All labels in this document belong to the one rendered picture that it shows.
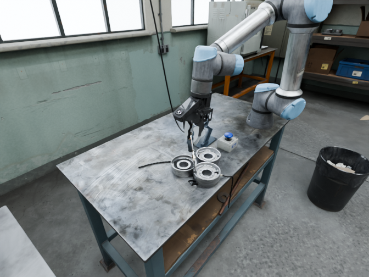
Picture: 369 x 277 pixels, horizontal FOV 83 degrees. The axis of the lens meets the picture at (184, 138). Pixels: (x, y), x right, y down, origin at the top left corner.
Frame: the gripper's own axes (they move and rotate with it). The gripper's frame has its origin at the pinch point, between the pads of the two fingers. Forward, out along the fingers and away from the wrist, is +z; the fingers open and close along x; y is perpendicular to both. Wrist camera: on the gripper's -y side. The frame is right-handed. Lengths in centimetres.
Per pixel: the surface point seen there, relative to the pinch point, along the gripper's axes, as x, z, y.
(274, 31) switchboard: 124, -55, 370
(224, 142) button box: -4.8, 4.6, 19.3
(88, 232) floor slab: 66, 96, -21
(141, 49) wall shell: 158, -16, 95
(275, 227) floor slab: -32, 82, 73
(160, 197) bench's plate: -4.8, 14.3, -19.6
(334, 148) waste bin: -42, 33, 134
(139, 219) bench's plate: -6.5, 15.7, -30.3
